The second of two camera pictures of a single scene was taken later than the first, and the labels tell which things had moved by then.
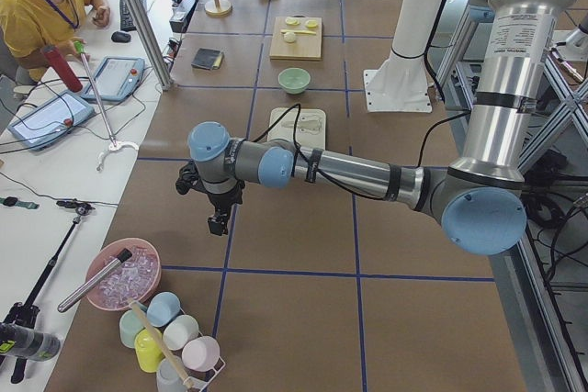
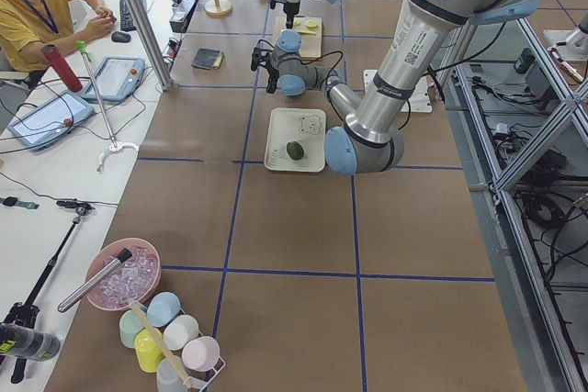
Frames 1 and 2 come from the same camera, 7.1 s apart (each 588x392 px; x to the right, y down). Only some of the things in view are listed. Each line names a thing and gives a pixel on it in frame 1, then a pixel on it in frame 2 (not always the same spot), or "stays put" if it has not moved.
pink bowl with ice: [135, 279] stays put
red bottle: [63, 68] stays put
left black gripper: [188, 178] to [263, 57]
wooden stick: [161, 346] stays put
